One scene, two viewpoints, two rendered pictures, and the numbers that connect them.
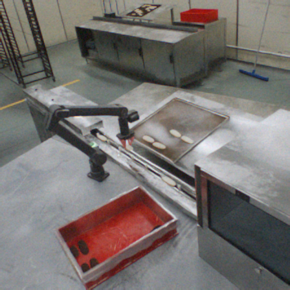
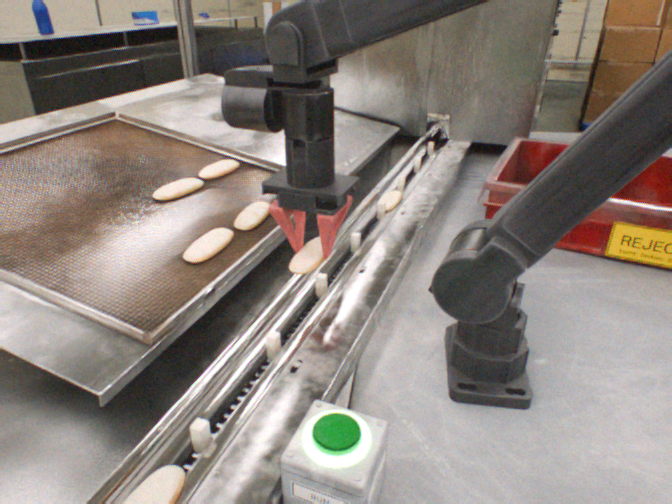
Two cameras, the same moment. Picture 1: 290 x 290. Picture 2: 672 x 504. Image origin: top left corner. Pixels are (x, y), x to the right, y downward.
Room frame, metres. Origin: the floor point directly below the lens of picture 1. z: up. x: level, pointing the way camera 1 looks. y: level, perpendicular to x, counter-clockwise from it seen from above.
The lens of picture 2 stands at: (1.94, 0.60, 1.22)
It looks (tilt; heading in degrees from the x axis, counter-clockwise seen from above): 28 degrees down; 236
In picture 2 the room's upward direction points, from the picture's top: straight up
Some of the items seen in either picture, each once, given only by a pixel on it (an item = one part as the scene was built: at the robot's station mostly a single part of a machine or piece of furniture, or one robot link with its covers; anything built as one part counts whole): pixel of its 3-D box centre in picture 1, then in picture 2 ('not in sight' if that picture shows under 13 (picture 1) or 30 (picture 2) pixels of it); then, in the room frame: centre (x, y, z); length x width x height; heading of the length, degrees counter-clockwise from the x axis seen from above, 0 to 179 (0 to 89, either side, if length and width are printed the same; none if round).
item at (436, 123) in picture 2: not in sight; (438, 125); (0.99, -0.33, 0.89); 0.06 x 0.01 x 0.06; 124
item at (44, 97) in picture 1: (57, 105); not in sight; (2.55, 0.72, 0.89); 1.25 x 0.18 x 0.09; 34
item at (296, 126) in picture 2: (123, 121); (303, 111); (1.66, 0.11, 1.10); 0.07 x 0.06 x 0.07; 120
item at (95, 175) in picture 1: (97, 169); (488, 341); (1.54, 0.31, 0.86); 0.12 x 0.09 x 0.08; 47
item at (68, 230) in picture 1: (116, 231); (632, 198); (1.02, 0.19, 0.87); 0.49 x 0.34 x 0.10; 119
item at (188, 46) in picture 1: (144, 41); not in sight; (5.87, -0.24, 0.51); 3.00 x 1.26 x 1.03; 34
